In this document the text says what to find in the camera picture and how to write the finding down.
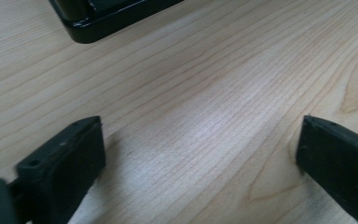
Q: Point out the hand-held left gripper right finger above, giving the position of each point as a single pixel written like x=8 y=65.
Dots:
x=338 y=161

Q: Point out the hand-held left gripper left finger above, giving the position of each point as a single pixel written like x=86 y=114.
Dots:
x=62 y=168

